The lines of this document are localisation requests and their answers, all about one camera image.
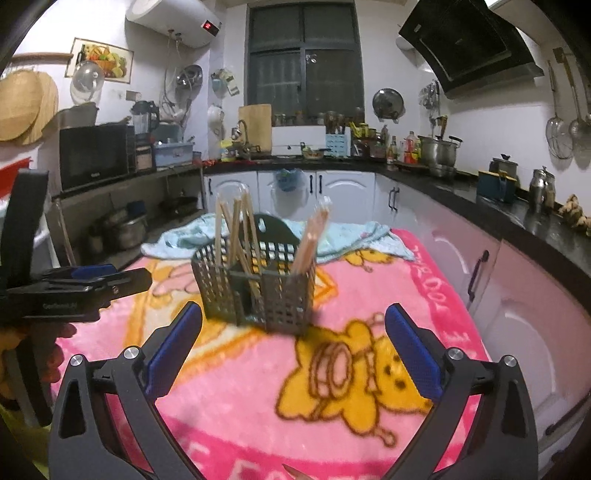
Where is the chopsticks pair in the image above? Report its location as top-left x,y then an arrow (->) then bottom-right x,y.
221,197 -> 242,267
290,196 -> 332,275
240,187 -> 262,275

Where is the dark kitchen window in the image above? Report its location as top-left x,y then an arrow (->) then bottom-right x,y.
245,2 -> 365,124

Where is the person's left hand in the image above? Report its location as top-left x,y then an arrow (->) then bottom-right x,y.
0,322 -> 78,400

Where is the steel pot on shelf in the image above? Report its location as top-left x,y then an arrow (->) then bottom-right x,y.
103,214 -> 147,251

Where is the light blue patterned cloth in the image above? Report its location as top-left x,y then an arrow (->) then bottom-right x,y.
140,212 -> 417,264

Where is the black microwave oven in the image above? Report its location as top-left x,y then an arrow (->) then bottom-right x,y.
58,124 -> 133,192

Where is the blue plastic storage box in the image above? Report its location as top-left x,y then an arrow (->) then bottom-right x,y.
153,142 -> 193,169

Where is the pink cartoon bear blanket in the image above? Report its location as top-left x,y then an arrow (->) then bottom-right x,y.
50,227 -> 493,480

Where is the blender with dark jug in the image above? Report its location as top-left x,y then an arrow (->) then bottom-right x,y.
130,100 -> 160,172

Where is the round bamboo tray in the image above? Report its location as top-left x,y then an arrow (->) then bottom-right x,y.
1,69 -> 58,146

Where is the dark green utensil basket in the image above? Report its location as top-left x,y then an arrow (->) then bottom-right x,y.
191,214 -> 315,335

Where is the wooden cutting board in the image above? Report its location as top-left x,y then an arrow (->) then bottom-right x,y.
238,104 -> 273,153

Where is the hanging blue bag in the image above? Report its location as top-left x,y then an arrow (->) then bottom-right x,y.
273,169 -> 304,193

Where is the ginger root pile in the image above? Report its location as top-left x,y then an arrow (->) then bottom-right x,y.
558,194 -> 591,237

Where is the steel kettle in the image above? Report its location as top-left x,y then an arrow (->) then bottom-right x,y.
529,166 -> 556,213

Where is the white water heater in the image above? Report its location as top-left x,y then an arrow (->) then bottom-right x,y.
126,0 -> 221,49

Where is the steel stock pot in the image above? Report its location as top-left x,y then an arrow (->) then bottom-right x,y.
419,136 -> 463,178

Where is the hanging steel ladle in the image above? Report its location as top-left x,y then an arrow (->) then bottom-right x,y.
558,48 -> 590,150

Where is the hanging steel pot lid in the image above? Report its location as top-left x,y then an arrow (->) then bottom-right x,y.
372,88 -> 406,123

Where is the black range hood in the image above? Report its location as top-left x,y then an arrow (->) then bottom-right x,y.
400,0 -> 544,99

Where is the fruit picture frame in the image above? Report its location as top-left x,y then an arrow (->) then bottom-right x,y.
64,38 -> 134,84

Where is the hanging wire strainer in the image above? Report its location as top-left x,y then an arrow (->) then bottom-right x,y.
546,61 -> 573,160

